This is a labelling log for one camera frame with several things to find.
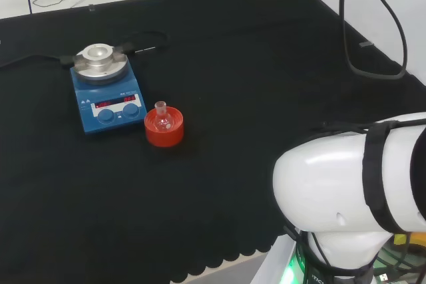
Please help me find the clear round-bottom flask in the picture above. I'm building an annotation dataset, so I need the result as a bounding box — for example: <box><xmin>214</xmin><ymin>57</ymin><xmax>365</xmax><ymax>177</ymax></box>
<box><xmin>154</xmin><ymin>100</ymin><xmax>172</xmax><ymax>132</ymax></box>

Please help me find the black bench cloth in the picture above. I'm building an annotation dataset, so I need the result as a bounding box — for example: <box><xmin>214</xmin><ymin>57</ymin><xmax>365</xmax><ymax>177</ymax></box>
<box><xmin>0</xmin><ymin>0</ymin><xmax>426</xmax><ymax>284</ymax></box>

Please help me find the blue base heater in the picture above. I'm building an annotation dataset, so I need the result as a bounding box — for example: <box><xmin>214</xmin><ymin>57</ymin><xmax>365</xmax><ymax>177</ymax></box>
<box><xmin>69</xmin><ymin>43</ymin><xmax>148</xmax><ymax>136</ymax></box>

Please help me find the red ribbed flask ring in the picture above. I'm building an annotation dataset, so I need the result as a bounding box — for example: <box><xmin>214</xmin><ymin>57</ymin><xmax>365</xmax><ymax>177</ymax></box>
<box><xmin>144</xmin><ymin>105</ymin><xmax>185</xmax><ymax>148</ymax></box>

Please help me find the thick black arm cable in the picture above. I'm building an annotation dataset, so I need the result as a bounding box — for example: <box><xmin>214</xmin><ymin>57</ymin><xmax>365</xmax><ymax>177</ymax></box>
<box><xmin>338</xmin><ymin>0</ymin><xmax>409</xmax><ymax>81</ymax></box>

